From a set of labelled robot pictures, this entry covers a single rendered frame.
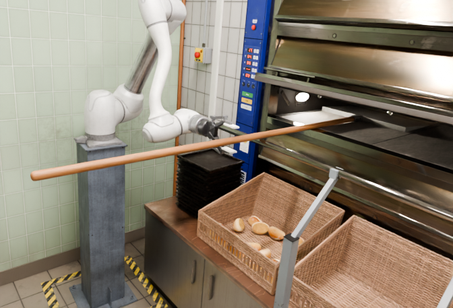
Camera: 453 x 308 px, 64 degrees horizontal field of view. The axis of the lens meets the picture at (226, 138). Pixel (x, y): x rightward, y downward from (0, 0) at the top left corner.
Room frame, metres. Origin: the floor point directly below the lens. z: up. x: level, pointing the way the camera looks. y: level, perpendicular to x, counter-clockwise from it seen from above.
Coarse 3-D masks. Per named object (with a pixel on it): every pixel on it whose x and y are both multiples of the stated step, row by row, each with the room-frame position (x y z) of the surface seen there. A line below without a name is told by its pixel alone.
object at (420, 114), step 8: (256, 80) 1.94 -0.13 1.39; (264, 80) 1.90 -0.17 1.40; (272, 80) 1.86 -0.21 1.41; (296, 88) 1.74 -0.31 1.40; (304, 88) 1.71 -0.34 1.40; (312, 88) 1.67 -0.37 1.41; (328, 96) 1.60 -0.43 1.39; (336, 96) 1.57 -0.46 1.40; (344, 96) 1.55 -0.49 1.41; (352, 96) 1.52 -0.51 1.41; (368, 104) 1.46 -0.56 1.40; (376, 104) 1.44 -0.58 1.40; (384, 104) 1.42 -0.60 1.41; (392, 104) 1.40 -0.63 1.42; (400, 112) 1.36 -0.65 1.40; (408, 112) 1.35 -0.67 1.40; (416, 112) 1.33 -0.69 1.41; (424, 112) 1.31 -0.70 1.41; (432, 120) 1.28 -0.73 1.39; (440, 120) 1.26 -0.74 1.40; (448, 120) 1.24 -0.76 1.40
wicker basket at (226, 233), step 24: (240, 192) 1.88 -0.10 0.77; (264, 192) 1.95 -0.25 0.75; (288, 192) 1.84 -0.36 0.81; (216, 216) 1.77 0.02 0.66; (240, 216) 1.90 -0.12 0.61; (288, 216) 1.79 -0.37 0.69; (336, 216) 1.56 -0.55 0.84; (216, 240) 1.58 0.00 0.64; (240, 240) 1.45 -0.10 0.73; (264, 240) 1.70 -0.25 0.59; (312, 240) 1.45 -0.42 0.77; (240, 264) 1.44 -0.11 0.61; (264, 264) 1.34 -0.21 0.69; (264, 288) 1.32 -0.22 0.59
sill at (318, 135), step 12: (276, 120) 2.00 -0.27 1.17; (288, 120) 1.99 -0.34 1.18; (300, 132) 1.87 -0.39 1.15; (312, 132) 1.82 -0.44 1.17; (324, 132) 1.79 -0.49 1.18; (336, 144) 1.71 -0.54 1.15; (348, 144) 1.66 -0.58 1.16; (360, 144) 1.63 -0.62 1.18; (372, 156) 1.57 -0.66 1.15; (384, 156) 1.53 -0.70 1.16; (396, 156) 1.49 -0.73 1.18; (408, 156) 1.50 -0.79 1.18; (408, 168) 1.45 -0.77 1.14; (420, 168) 1.41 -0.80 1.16; (432, 168) 1.38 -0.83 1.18; (444, 168) 1.38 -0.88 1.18; (444, 180) 1.34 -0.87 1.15
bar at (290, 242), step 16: (224, 128) 1.76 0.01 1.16; (272, 144) 1.53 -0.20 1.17; (304, 160) 1.39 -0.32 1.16; (336, 176) 1.27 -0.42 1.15; (352, 176) 1.23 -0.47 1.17; (320, 192) 1.25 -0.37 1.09; (384, 192) 1.14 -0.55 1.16; (400, 192) 1.11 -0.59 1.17; (432, 208) 1.03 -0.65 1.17; (304, 224) 1.17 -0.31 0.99; (288, 240) 1.13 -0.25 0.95; (288, 256) 1.13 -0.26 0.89; (288, 272) 1.12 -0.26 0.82; (288, 288) 1.13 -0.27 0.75; (448, 288) 0.85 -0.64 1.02; (288, 304) 1.14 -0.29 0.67; (448, 304) 0.82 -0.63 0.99
